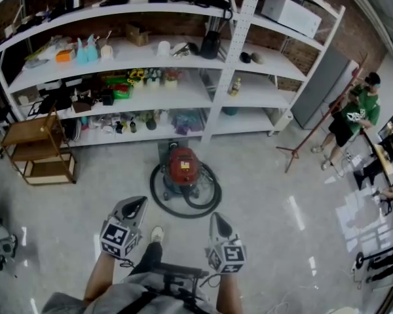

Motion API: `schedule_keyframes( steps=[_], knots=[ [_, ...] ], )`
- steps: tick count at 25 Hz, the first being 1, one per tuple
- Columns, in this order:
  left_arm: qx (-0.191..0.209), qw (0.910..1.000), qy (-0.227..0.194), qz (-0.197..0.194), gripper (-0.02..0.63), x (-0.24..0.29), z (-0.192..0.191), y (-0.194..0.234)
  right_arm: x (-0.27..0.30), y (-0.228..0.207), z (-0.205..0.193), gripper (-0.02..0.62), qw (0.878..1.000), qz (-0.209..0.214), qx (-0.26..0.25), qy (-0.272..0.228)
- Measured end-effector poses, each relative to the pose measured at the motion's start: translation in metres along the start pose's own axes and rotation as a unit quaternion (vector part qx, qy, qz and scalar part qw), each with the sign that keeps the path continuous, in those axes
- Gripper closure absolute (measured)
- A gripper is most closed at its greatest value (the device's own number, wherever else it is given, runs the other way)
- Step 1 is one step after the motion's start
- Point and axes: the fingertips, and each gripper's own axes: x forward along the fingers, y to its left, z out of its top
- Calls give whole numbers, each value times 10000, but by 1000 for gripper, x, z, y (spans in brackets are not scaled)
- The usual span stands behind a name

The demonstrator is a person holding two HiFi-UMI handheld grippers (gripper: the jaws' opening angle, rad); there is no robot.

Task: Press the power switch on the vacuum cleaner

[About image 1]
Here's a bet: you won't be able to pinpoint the sunflower pot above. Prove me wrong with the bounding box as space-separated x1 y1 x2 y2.
127 68 145 88

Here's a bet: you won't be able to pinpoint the black vacuum hose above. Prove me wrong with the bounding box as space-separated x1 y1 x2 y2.
149 162 223 219

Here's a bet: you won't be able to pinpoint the person's right forearm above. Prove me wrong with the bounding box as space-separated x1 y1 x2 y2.
215 271 244 314

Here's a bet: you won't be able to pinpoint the grey metal cabinet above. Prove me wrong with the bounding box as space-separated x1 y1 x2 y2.
290 46 360 130

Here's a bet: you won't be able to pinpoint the orange box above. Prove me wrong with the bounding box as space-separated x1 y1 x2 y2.
55 48 77 63

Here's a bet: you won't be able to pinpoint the black vase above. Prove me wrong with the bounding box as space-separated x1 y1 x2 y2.
200 30 222 60

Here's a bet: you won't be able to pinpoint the person's grey shirt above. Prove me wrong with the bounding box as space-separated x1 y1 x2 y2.
41 271 219 314

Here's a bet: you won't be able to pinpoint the purple packets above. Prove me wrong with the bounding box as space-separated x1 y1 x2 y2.
172 109 204 135

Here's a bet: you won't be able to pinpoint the small black box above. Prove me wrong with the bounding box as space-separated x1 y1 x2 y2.
101 88 115 107

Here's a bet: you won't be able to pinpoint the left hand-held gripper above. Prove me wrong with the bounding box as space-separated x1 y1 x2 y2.
100 196 149 261

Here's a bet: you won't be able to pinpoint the person's left forearm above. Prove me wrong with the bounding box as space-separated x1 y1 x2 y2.
83 250 126 304

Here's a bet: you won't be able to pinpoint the yellow liquid bottle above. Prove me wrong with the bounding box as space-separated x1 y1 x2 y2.
228 77 243 97

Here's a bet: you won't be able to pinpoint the black chest harness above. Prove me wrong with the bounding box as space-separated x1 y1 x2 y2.
117 262 211 314

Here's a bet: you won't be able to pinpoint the red vacuum cleaner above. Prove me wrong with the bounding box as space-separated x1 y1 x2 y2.
162 147 204 203

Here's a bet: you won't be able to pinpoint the white box appliance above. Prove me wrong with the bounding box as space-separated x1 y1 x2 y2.
261 0 323 39

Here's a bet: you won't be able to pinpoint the person's black trouser leg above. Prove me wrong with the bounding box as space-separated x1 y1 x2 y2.
130 240 164 276

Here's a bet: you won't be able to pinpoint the red coat stand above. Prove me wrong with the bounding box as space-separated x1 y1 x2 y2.
276 52 369 175

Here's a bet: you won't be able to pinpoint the white and black machine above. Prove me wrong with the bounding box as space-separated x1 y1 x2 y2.
0 217 19 271

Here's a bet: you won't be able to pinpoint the green basket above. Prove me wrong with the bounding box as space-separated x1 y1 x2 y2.
105 76 134 100

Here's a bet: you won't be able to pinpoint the person's white shoe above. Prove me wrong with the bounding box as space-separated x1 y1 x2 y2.
150 225 165 244

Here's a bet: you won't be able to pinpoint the blue spray bottle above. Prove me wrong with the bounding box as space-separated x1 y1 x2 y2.
86 33 100 63
76 37 88 66

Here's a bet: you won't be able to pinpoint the wooden shelf cart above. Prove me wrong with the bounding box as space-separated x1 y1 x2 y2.
0 105 77 186

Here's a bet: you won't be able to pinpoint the white metal shelving unit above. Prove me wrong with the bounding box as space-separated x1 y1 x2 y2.
0 0 346 148

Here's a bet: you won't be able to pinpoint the bundle of black cables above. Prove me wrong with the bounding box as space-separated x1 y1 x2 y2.
168 0 234 21

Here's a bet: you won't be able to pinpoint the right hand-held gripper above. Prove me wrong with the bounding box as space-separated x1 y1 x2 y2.
204 211 248 274

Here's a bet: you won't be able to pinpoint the brown cardboard box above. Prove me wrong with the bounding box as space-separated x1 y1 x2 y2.
124 23 151 47

